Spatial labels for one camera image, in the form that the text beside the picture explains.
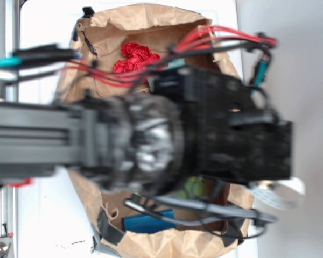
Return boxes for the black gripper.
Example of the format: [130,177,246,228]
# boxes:
[153,66,292,185]

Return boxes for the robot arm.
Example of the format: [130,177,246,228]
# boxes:
[0,66,292,196]

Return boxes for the green plush toy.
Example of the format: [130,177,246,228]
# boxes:
[176,177,205,199]

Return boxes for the light blue terry cloth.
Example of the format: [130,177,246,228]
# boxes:
[148,59,185,92]

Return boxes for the blue rectangular block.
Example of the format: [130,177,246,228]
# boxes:
[122,214,177,234]

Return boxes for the red crumpled paper ball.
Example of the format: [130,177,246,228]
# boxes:
[113,42,160,79]

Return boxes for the brown paper bag tray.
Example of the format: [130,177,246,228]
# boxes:
[68,3,249,257]

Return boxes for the white flat ribbon cable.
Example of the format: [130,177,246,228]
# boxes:
[249,177,306,211]

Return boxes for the grey braided cable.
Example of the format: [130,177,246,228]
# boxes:
[124,195,278,225]

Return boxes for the red and black wires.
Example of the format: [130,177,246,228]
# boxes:
[13,25,277,89]

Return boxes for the aluminium frame rail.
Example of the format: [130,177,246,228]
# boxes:
[0,1,21,257]

